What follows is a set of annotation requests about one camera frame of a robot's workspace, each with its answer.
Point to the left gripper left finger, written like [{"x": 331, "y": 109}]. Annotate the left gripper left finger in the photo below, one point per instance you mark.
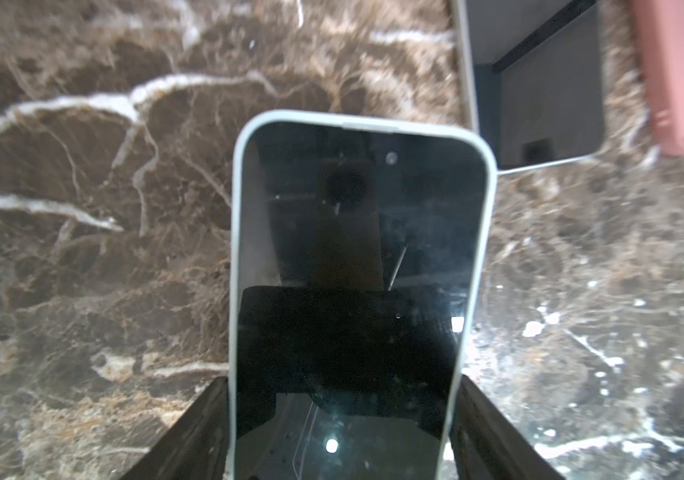
[{"x": 196, "y": 446}]

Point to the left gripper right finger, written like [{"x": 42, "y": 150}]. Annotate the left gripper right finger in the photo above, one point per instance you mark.
[{"x": 487, "y": 446}]

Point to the phone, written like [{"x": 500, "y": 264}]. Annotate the phone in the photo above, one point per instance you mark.
[
  {"x": 532, "y": 79},
  {"x": 357, "y": 250}
]

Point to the pink phone case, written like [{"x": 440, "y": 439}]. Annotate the pink phone case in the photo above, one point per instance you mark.
[{"x": 683, "y": 72}]

